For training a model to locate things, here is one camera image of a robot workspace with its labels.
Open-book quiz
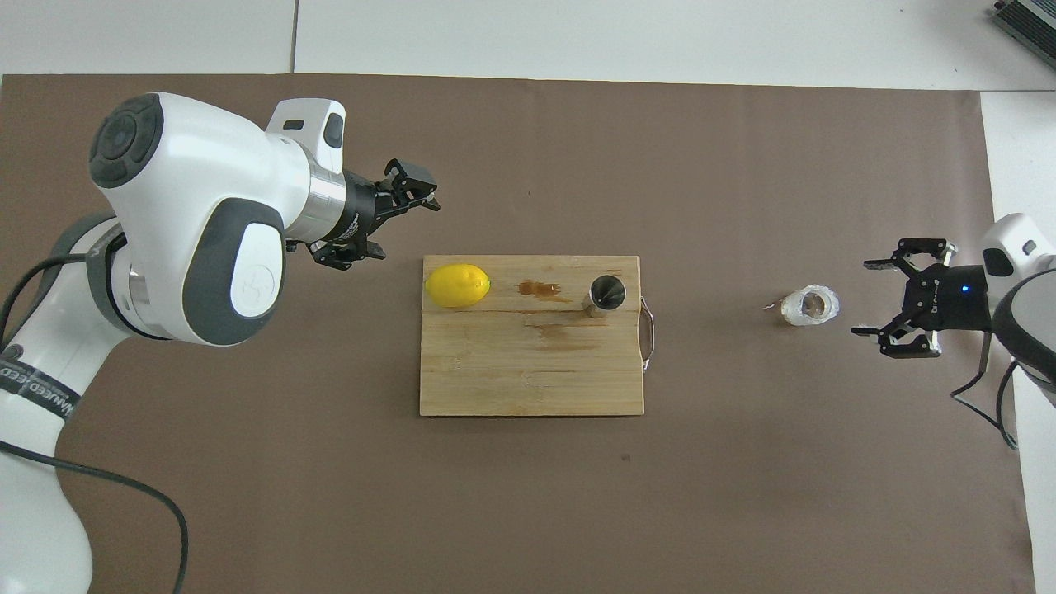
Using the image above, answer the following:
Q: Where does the grey ribbed device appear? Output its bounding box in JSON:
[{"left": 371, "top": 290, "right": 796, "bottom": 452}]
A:
[{"left": 990, "top": 0, "right": 1056, "bottom": 60}]

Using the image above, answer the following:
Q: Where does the steel double jigger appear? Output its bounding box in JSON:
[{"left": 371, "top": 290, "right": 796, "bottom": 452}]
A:
[{"left": 582, "top": 276, "right": 628, "bottom": 319}]

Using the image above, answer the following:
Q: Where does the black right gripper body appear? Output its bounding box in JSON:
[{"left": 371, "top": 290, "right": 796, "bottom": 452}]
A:
[{"left": 905, "top": 265, "right": 990, "bottom": 333}]

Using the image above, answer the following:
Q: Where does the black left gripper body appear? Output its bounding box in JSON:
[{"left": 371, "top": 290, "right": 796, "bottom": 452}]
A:
[{"left": 325, "top": 168, "right": 397, "bottom": 243}]

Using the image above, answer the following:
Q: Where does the brown paper table mat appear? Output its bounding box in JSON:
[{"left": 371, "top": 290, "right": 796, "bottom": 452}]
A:
[{"left": 0, "top": 73, "right": 1036, "bottom": 594}]

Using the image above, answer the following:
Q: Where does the clear glass cup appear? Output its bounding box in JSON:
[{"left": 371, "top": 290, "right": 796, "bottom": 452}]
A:
[{"left": 782, "top": 285, "right": 841, "bottom": 328}]

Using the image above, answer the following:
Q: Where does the wooden cutting board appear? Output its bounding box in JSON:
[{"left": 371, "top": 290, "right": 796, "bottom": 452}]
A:
[{"left": 419, "top": 254, "right": 657, "bottom": 417}]

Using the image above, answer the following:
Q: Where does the yellow lemon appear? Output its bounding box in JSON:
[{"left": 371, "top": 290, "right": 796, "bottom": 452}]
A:
[{"left": 425, "top": 263, "right": 492, "bottom": 309}]

